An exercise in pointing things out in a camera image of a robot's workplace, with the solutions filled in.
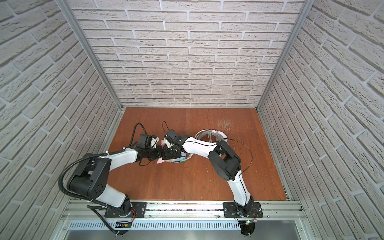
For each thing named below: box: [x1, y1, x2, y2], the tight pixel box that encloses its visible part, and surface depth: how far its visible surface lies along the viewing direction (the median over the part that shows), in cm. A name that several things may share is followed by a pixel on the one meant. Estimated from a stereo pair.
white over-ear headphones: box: [194, 129, 228, 142], surface depth 100 cm
